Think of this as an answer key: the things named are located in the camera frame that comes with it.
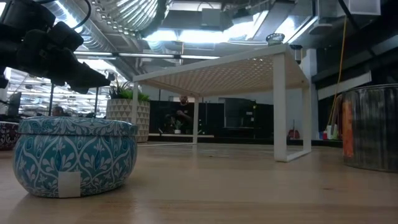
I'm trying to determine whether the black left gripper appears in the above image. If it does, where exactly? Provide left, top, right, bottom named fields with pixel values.
left=0, top=21, right=111, bottom=95

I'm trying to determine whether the teal patterned candle tin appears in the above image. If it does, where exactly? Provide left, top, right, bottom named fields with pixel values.
left=12, top=116, right=138, bottom=198

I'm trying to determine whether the purple patterned candle tin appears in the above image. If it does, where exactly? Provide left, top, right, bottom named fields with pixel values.
left=0, top=121, right=20, bottom=151

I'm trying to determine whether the silver ribbed candle tin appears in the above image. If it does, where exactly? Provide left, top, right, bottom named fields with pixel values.
left=330, top=83, right=398, bottom=173

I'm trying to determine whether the black metal stand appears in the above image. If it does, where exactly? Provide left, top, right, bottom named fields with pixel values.
left=48, top=83, right=100, bottom=116

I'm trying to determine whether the green plant in patterned pot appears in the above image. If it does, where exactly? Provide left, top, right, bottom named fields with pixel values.
left=106, top=77, right=151, bottom=143

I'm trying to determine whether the black monitor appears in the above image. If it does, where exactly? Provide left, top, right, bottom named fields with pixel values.
left=7, top=91, right=22, bottom=118

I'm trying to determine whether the small plant in white pot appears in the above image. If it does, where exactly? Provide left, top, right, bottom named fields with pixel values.
left=172, top=119, right=184, bottom=134

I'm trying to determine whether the white perforated metal shelf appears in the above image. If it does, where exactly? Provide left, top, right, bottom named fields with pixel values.
left=130, top=43, right=313, bottom=163

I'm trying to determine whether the white plastic jug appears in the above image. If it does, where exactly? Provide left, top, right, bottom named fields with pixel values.
left=325, top=124, right=338, bottom=140

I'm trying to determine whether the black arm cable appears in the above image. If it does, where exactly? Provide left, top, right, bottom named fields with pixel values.
left=70, top=0, right=93, bottom=31

